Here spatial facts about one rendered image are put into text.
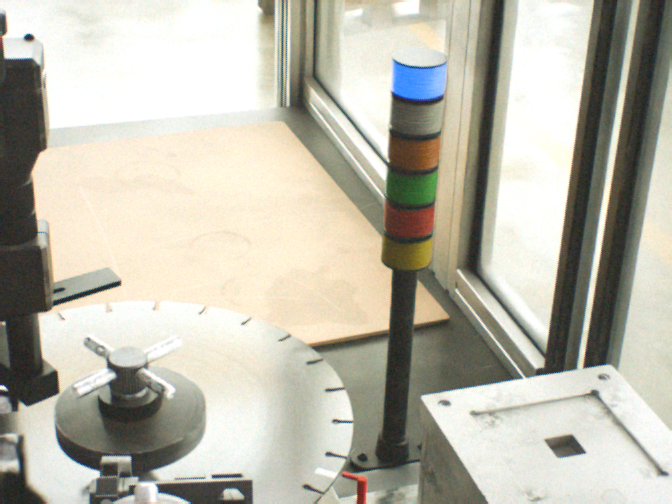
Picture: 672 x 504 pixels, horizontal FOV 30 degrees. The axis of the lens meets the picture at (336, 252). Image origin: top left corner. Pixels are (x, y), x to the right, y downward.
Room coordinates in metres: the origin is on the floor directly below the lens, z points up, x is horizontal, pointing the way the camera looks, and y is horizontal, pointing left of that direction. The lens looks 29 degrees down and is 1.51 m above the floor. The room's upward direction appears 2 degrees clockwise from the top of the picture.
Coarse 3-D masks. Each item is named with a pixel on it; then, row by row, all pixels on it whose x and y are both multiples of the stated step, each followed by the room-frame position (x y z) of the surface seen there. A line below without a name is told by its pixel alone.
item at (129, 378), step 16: (176, 336) 0.79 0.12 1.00; (96, 352) 0.77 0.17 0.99; (112, 352) 0.76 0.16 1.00; (128, 352) 0.76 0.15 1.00; (144, 352) 0.76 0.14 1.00; (160, 352) 0.77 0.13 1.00; (112, 368) 0.74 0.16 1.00; (128, 368) 0.74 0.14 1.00; (144, 368) 0.75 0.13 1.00; (80, 384) 0.72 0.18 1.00; (96, 384) 0.73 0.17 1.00; (112, 384) 0.74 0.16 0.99; (128, 384) 0.74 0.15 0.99; (144, 384) 0.73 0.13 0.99; (160, 384) 0.72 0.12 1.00
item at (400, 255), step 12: (384, 240) 0.96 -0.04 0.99; (396, 240) 0.95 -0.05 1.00; (408, 240) 0.95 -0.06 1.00; (420, 240) 0.95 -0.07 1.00; (432, 240) 0.97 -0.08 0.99; (384, 252) 0.96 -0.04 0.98; (396, 252) 0.95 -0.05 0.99; (408, 252) 0.95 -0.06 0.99; (420, 252) 0.95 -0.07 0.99; (384, 264) 0.96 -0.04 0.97; (396, 264) 0.95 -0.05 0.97; (408, 264) 0.95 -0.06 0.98; (420, 264) 0.95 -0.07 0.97
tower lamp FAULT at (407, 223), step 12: (384, 204) 0.97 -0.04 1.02; (432, 204) 0.96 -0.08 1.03; (384, 216) 0.97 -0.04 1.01; (396, 216) 0.95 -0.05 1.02; (408, 216) 0.95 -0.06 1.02; (420, 216) 0.95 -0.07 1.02; (432, 216) 0.96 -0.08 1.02; (384, 228) 0.97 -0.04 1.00; (396, 228) 0.95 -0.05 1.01; (408, 228) 0.95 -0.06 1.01; (420, 228) 0.95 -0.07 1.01; (432, 228) 0.97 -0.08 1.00
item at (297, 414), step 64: (64, 320) 0.88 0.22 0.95; (128, 320) 0.88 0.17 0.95; (192, 320) 0.89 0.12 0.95; (256, 320) 0.89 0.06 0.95; (0, 384) 0.79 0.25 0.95; (64, 384) 0.79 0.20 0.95; (256, 384) 0.80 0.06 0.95; (320, 384) 0.80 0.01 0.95; (0, 448) 0.71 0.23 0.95; (64, 448) 0.71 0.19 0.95; (192, 448) 0.72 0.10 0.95; (256, 448) 0.72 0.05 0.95; (320, 448) 0.72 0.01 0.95
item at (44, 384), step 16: (16, 320) 0.69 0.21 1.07; (32, 320) 0.70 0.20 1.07; (0, 336) 0.74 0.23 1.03; (16, 336) 0.69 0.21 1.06; (32, 336) 0.70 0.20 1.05; (0, 352) 0.72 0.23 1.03; (16, 352) 0.69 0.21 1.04; (32, 352) 0.70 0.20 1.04; (0, 368) 0.70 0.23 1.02; (16, 368) 0.69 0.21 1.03; (32, 368) 0.69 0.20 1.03; (48, 368) 0.70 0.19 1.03; (16, 384) 0.69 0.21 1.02; (32, 384) 0.68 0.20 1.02; (48, 384) 0.69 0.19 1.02; (16, 400) 0.73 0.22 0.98; (32, 400) 0.68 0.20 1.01
